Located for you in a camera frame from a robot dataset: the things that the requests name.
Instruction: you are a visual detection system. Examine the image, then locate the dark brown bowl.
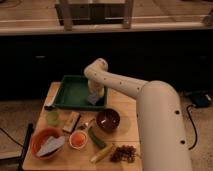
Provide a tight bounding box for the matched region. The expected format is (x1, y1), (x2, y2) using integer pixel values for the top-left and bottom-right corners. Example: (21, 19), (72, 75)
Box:
(96, 108), (120, 132)

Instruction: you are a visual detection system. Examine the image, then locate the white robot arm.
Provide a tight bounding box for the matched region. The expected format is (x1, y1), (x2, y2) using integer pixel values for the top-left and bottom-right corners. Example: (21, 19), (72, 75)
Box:
(84, 58), (192, 171)

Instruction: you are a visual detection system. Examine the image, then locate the small metal spoon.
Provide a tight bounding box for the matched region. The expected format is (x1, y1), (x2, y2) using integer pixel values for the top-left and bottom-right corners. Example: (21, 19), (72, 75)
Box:
(78, 119), (95, 130)

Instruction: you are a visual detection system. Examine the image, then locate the green translucent cup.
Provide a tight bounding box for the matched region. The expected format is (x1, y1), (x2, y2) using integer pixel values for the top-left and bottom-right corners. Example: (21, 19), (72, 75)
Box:
(46, 111), (60, 127)

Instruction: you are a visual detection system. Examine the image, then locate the wooden frame stand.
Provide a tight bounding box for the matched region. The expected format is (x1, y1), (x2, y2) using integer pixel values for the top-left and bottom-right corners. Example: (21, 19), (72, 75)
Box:
(54, 0), (134, 31)

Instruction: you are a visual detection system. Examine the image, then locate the dark blue floor device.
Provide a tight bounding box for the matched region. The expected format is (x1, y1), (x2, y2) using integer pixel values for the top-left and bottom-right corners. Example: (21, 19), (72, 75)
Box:
(189, 92), (212, 108)

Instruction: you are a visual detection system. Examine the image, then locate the green cucumber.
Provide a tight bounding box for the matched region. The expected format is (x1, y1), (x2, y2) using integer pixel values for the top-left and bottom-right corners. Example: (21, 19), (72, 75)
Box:
(88, 127), (106, 149)

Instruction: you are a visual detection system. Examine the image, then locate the green plastic tray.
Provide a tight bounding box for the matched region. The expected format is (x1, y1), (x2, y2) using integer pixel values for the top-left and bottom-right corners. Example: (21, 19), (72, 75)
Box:
(54, 75), (107, 110)

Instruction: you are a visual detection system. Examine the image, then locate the wooden block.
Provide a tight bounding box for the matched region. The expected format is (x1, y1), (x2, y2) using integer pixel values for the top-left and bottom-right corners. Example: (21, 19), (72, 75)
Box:
(62, 111), (80, 133)

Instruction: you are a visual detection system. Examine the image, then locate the black cable on floor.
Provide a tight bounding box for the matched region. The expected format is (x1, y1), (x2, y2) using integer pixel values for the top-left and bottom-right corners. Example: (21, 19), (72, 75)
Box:
(185, 103), (199, 151)

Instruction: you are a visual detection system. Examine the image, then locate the black table side bar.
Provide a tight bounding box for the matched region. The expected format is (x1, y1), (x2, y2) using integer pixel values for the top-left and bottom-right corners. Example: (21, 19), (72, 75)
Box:
(17, 123), (34, 171)

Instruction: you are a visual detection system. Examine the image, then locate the orange bowl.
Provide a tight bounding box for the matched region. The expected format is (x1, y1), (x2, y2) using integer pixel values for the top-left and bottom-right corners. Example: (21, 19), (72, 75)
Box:
(30, 127), (63, 160)

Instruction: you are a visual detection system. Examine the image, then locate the small white orange cup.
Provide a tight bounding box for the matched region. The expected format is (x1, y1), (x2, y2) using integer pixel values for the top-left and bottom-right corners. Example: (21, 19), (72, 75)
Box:
(69, 130), (88, 150)

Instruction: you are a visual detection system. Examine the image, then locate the yellow corn cob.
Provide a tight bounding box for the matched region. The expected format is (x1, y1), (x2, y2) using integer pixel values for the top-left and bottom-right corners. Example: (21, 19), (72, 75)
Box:
(90, 144), (113, 163)

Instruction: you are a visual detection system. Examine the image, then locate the grey cloth in bowl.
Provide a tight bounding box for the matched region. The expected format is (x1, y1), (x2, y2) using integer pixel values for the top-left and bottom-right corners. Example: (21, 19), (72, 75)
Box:
(36, 136), (65, 157)

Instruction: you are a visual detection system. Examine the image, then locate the brown grape bunch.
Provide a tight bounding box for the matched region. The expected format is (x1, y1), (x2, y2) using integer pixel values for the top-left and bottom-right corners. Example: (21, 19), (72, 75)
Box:
(110, 145), (136, 163)

